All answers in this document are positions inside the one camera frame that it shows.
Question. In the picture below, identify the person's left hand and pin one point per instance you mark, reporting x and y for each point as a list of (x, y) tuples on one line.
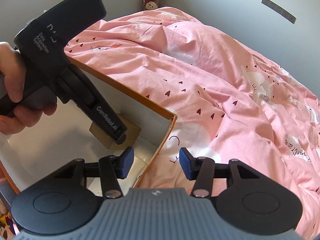
[(13, 69)]

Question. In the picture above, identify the small brown cardboard box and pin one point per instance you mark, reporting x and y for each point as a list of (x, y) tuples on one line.
[(132, 134)]

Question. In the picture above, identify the pink patterned duvet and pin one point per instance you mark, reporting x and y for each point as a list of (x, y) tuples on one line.
[(230, 101)]

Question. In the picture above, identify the grey wall strip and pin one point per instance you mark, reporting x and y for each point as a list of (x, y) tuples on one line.
[(279, 10)]

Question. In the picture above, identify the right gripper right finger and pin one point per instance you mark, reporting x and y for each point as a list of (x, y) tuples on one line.
[(204, 170)]

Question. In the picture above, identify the orange cardboard storage box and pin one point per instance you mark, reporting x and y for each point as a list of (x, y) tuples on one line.
[(30, 155)]

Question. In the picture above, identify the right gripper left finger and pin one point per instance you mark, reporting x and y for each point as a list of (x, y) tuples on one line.
[(108, 169)]

